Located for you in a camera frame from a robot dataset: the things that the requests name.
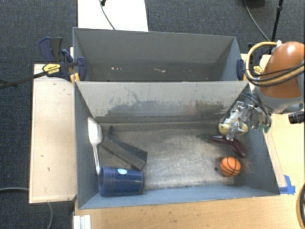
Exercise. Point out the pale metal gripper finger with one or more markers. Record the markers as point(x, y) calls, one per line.
point(234, 114)
point(232, 132)

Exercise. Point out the pale yellow toy fruit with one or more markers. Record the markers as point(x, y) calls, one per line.
point(224, 128)

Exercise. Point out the purple toy eggplant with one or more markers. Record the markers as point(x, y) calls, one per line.
point(234, 145)

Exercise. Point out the orange toy basketball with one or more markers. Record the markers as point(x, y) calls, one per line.
point(230, 166)

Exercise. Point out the grey metal bin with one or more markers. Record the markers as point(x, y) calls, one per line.
point(181, 151)

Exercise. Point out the dark green flat block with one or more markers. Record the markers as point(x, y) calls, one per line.
point(124, 150)

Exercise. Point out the blue plastic cup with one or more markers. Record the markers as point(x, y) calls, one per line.
point(120, 181)

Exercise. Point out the white plastic scoop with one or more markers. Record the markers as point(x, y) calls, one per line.
point(94, 132)

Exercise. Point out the pale wood board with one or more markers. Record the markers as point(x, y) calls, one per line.
point(53, 137)

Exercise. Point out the black cylinder on white bracket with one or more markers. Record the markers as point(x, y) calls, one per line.
point(296, 117)

